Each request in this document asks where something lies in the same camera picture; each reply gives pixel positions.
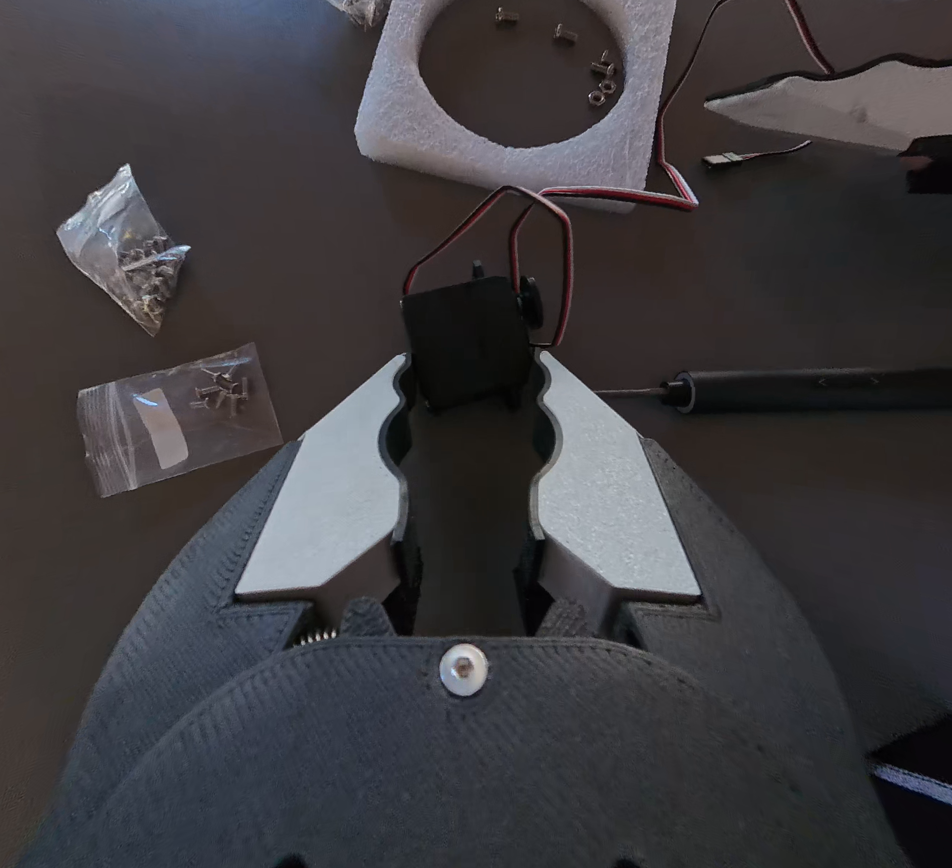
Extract black screwdriver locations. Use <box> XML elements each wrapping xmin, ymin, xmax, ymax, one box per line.
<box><xmin>595</xmin><ymin>368</ymin><xmax>952</xmax><ymax>417</ymax></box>

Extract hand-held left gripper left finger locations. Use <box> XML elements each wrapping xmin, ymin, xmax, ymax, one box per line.
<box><xmin>234</xmin><ymin>353</ymin><xmax>414</xmax><ymax>605</ymax></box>

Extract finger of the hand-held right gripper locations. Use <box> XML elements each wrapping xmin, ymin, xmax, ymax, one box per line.
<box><xmin>703</xmin><ymin>52</ymin><xmax>952</xmax><ymax>156</ymax></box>

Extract white foam frame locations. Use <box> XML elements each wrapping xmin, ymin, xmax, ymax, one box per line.
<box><xmin>356</xmin><ymin>0</ymin><xmax>685</xmax><ymax>215</ymax></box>

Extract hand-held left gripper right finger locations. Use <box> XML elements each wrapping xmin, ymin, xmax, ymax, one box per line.
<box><xmin>532</xmin><ymin>351</ymin><xmax>704</xmax><ymax>606</ymax></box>

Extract scattered clear plastic parts bags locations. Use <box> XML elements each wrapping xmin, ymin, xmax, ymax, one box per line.
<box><xmin>56</xmin><ymin>0</ymin><xmax>400</xmax><ymax>498</ymax></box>

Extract dark desk with wooden edge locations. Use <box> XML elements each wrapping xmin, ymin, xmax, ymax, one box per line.
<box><xmin>0</xmin><ymin>0</ymin><xmax>952</xmax><ymax>809</ymax></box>

